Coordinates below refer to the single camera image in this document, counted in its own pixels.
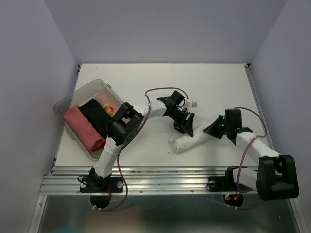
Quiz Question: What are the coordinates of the clear plastic storage bin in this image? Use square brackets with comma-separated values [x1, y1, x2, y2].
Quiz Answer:
[54, 79, 123, 161]

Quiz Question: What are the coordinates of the rolled black t-shirt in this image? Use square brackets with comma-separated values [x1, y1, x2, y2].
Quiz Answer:
[78, 99, 112, 139]

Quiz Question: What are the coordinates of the white printed t-shirt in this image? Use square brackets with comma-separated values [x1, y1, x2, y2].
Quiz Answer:
[168, 118, 214, 154]

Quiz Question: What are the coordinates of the aluminium mounting rail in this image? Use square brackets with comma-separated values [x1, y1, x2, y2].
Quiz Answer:
[41, 166, 296, 195]

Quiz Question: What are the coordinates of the rolled pink printed t-shirt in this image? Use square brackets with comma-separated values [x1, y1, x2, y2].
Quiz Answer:
[95, 92, 123, 117]

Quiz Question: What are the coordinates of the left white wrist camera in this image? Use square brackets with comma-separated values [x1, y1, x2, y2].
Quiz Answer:
[184, 101, 198, 109]

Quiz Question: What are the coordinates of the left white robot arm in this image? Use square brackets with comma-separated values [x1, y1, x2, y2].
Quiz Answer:
[88, 90, 195, 191]

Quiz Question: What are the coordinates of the rolled red t-shirt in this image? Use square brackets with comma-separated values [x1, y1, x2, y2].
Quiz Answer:
[63, 105, 106, 152]

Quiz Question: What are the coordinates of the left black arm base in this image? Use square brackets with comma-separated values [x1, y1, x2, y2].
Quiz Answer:
[77, 175, 124, 194]

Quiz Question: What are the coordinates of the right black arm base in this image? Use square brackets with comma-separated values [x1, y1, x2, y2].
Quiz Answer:
[206, 166, 258, 193]

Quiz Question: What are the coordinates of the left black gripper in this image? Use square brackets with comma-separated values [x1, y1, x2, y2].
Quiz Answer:
[169, 107, 194, 136]

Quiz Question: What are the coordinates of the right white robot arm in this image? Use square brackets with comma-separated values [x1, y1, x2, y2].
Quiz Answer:
[203, 107, 299, 201]

